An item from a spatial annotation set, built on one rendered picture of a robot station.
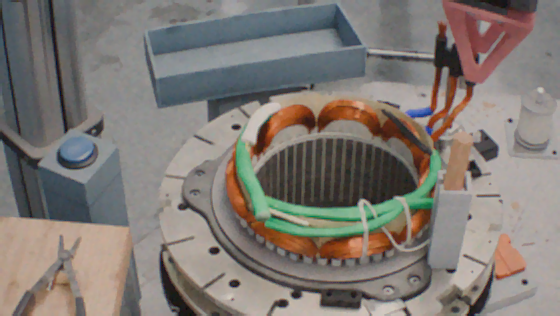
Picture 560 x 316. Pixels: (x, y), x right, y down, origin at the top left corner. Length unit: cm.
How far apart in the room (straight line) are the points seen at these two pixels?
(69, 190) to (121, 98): 183
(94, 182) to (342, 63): 33
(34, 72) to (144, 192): 138
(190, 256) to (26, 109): 45
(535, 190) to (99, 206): 66
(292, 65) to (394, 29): 204
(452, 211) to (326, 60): 39
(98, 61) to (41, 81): 184
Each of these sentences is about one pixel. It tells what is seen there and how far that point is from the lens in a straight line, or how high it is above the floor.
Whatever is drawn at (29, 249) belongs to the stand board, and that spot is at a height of 106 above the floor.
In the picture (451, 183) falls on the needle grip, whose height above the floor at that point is 119.
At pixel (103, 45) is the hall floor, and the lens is 310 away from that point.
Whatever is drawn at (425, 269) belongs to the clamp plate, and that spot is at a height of 110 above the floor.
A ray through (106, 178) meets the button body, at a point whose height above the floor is 101.
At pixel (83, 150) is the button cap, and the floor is 104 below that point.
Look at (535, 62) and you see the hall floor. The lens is 311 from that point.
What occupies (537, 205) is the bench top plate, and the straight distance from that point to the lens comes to 138.
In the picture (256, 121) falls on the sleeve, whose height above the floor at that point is 116.
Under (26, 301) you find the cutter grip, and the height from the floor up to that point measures 109.
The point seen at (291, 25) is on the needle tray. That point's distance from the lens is 121.
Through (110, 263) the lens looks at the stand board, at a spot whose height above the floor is 106.
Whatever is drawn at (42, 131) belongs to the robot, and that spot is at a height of 95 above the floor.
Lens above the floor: 170
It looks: 41 degrees down
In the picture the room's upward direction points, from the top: 1 degrees clockwise
